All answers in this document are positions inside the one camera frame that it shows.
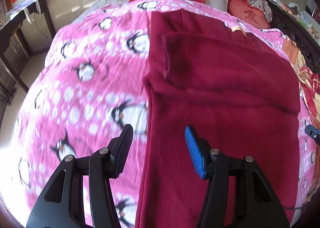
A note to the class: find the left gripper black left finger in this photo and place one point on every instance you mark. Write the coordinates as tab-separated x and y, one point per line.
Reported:
61	202

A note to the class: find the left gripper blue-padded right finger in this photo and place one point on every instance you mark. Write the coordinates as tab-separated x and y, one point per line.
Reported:
238	192

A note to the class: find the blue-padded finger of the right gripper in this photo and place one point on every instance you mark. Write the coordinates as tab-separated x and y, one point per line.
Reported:
313	133

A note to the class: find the dark red fleece garment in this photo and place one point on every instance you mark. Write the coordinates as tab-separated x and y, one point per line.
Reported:
237	93

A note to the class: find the red orange floral blanket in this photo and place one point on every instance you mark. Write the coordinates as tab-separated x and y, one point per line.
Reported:
309	81

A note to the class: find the dark carved wooden headboard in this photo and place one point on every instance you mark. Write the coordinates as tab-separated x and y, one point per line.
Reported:
292	28

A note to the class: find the cluttered shelf items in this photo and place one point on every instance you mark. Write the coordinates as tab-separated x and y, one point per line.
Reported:
302	16

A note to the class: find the pink penguin print blanket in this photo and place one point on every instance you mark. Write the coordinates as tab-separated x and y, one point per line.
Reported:
92	85

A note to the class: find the right red heart pillow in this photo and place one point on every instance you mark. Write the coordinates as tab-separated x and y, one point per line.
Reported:
247	13

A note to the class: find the dark wooden side table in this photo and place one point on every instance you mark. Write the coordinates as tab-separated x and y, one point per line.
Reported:
15	50

